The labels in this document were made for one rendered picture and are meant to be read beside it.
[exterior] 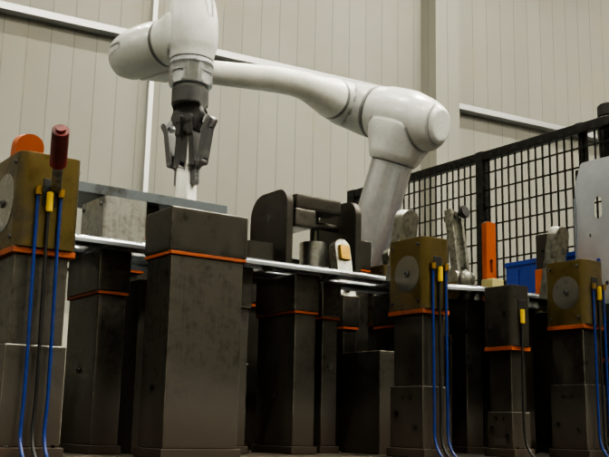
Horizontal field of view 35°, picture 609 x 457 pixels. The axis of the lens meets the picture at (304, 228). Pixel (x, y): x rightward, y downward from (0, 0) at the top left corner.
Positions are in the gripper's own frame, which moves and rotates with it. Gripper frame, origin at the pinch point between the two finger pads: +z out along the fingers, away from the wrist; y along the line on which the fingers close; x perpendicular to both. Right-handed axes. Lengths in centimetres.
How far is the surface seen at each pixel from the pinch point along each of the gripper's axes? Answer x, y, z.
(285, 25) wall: 590, -377, -336
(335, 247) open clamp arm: 14.5, 26.2, 12.1
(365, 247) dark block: 26.6, 26.2, 10.2
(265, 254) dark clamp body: 1.6, 18.7, 15.0
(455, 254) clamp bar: 45, 38, 10
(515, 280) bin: 86, 36, 10
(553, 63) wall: 901, -209, -369
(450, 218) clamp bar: 45, 37, 2
